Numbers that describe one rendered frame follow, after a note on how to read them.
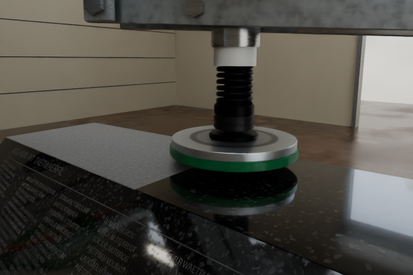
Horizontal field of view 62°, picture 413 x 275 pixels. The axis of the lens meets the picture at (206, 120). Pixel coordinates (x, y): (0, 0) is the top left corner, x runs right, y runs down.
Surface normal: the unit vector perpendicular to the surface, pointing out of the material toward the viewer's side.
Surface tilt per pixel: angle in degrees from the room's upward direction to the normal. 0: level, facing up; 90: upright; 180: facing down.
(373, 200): 0
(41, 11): 90
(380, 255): 0
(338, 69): 90
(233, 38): 90
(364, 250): 0
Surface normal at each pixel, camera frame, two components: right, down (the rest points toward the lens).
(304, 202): 0.00, -0.98
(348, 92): -0.63, 0.14
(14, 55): 0.77, 0.11
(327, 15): -0.25, 0.17
